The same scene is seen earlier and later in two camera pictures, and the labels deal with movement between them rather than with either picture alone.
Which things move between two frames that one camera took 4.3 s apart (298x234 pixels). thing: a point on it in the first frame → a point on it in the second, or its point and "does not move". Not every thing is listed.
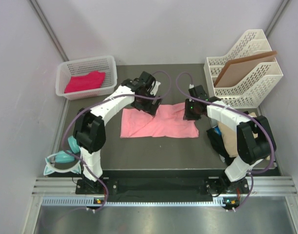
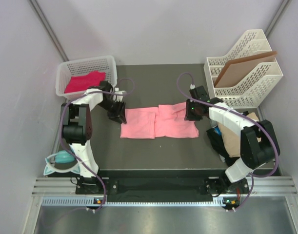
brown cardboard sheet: (235, 71) does not move
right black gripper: (188, 116) does not move
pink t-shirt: (168, 123) does not move
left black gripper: (149, 108) → (119, 114)
